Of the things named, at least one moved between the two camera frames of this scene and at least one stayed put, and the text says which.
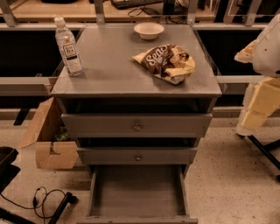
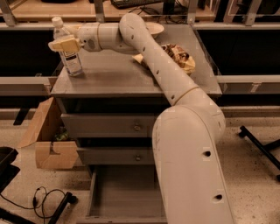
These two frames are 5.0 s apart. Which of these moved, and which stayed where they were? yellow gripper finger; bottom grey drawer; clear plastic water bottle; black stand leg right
Moved: yellow gripper finger
Stayed: black stand leg right; bottom grey drawer; clear plastic water bottle
